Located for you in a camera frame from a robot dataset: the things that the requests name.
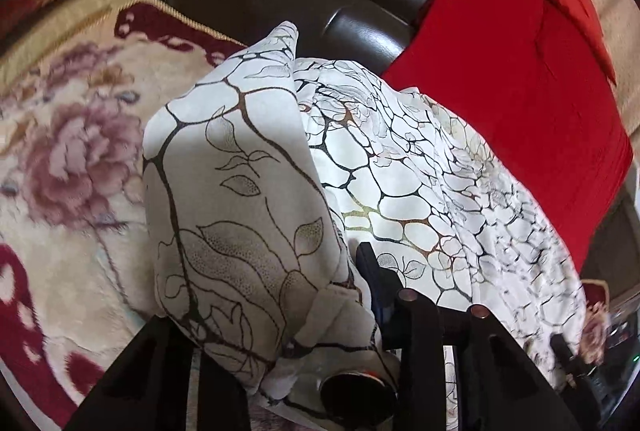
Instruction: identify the white black-patterned coat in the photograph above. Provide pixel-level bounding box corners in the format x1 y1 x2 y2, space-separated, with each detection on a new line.
142 20 588 431

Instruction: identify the floral red beige sofa mat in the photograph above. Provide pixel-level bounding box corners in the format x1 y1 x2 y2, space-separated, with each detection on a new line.
0 0 611 417

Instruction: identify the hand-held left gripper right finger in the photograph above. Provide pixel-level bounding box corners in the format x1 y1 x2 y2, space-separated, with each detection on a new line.
355 241 573 431

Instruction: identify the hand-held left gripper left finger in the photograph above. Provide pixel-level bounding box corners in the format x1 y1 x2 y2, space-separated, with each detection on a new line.
62 316 251 431

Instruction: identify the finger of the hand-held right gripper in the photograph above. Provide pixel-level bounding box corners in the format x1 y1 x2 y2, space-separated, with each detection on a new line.
550 333 588 379

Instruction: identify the large red cushion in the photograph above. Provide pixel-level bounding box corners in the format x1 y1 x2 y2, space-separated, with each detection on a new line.
381 0 635 274

